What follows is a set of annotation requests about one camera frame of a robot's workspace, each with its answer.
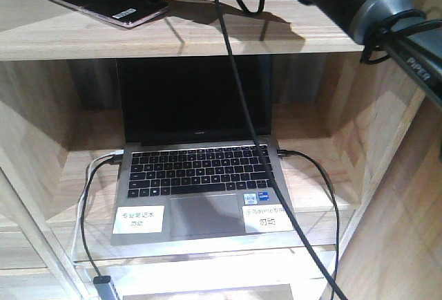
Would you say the black laptop cable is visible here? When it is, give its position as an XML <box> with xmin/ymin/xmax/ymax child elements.
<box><xmin>277</xmin><ymin>149</ymin><xmax>341</xmax><ymax>300</ymax></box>
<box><xmin>79</xmin><ymin>156</ymin><xmax>124</xmax><ymax>279</ymax></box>

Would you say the white laptop cable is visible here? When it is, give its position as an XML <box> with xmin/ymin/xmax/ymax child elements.
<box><xmin>70</xmin><ymin>149</ymin><xmax>125</xmax><ymax>263</ymax></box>

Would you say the black right laptop cable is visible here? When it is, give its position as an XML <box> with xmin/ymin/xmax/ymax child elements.
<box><xmin>277</xmin><ymin>149</ymin><xmax>341</xmax><ymax>300</ymax></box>

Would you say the black smartphone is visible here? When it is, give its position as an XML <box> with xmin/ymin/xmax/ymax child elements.
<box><xmin>50</xmin><ymin>0</ymin><xmax>169</xmax><ymax>28</ymax></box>

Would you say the light wooden shelf unit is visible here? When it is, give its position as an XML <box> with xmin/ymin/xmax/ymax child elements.
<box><xmin>1</xmin><ymin>0</ymin><xmax>441</xmax><ymax>299</ymax></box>

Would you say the grey laptop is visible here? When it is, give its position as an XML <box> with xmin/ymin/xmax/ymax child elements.
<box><xmin>110</xmin><ymin>55</ymin><xmax>295</xmax><ymax>251</ymax></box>

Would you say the grey usb hub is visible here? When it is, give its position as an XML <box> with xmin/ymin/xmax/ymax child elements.
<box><xmin>93</xmin><ymin>275</ymin><xmax>121</xmax><ymax>300</ymax></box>

